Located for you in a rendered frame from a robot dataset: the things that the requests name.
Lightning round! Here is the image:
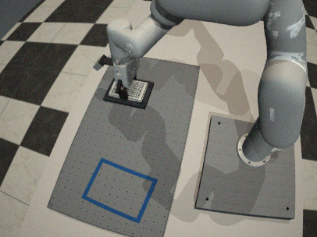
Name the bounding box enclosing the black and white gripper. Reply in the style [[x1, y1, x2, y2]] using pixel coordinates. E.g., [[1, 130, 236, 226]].
[[112, 58, 137, 100]]

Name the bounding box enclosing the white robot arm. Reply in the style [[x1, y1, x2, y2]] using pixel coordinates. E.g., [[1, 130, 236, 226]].
[[93, 0, 308, 168]]

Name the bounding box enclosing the blue tape outline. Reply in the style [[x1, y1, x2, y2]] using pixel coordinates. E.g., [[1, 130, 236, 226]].
[[81, 158, 158, 224]]

